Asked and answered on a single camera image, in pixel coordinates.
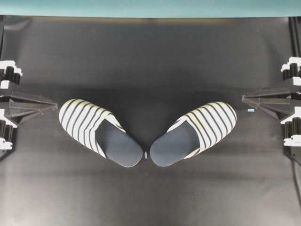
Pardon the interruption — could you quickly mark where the striped slipper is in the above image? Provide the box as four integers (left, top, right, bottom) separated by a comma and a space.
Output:
150, 102, 237, 167
59, 99, 143, 168

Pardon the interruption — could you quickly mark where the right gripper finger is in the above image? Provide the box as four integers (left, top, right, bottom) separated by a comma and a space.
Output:
242, 78, 294, 99
242, 97, 294, 122

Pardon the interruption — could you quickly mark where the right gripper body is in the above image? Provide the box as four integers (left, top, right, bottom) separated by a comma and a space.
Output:
280, 56, 301, 158

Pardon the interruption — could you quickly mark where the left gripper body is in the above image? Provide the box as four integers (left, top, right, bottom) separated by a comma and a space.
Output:
0, 60, 23, 160

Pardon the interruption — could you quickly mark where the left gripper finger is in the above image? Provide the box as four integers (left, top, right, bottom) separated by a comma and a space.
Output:
4, 97, 58, 127
4, 84, 56, 105

